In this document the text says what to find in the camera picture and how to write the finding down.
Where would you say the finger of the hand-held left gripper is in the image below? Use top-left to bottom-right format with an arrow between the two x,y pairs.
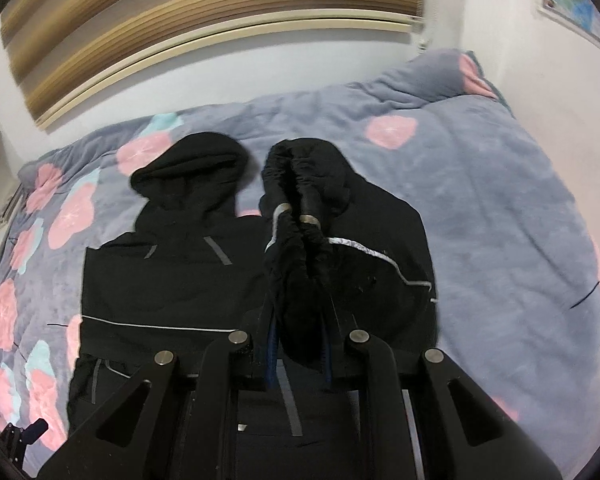
22,417 -> 49,444

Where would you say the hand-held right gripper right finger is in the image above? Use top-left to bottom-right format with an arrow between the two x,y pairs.
299,216 -> 563,480

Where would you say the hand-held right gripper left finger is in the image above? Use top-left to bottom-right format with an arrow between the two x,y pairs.
37,202 -> 292,480

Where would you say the black hooded jacket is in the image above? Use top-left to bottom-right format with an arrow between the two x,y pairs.
67,132 -> 441,480

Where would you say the grey floral blanket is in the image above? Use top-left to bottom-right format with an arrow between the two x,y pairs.
0,50 -> 600,466

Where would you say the stack of papers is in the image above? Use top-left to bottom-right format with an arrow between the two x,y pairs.
0,186 -> 22,228

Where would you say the striped window blind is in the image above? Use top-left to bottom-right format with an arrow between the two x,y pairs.
0,0 -> 426,131

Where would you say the wall map poster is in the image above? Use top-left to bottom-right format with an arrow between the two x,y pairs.
535,0 -> 600,53

